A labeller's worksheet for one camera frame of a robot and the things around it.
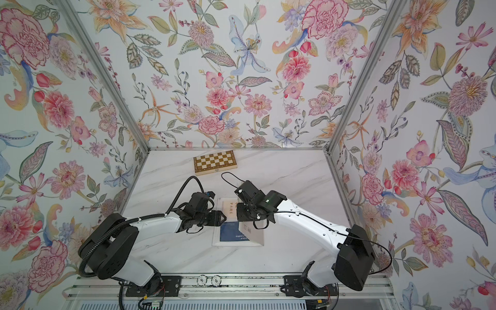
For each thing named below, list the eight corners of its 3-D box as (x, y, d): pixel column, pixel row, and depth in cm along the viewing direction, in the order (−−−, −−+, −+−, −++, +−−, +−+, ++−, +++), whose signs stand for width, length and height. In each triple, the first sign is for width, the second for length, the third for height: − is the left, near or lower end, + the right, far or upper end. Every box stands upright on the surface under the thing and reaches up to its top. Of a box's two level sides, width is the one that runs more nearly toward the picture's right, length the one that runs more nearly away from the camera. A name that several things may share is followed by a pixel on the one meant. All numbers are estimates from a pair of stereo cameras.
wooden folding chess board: (196, 177, 111) (194, 173, 108) (194, 161, 119) (192, 157, 115) (237, 169, 115) (237, 164, 112) (233, 154, 123) (232, 149, 120)
